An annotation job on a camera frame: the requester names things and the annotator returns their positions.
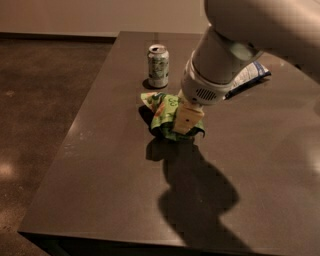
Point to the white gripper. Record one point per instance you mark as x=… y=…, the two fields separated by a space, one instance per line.
x=200 y=87

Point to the green rice chip bag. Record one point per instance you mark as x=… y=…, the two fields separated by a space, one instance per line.
x=163 y=107

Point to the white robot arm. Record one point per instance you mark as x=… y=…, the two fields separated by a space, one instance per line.
x=239 y=31

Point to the green 7up soda can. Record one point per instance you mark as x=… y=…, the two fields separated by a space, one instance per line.
x=158 y=66

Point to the blue white chip bag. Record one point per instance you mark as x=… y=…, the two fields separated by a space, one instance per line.
x=248 y=76

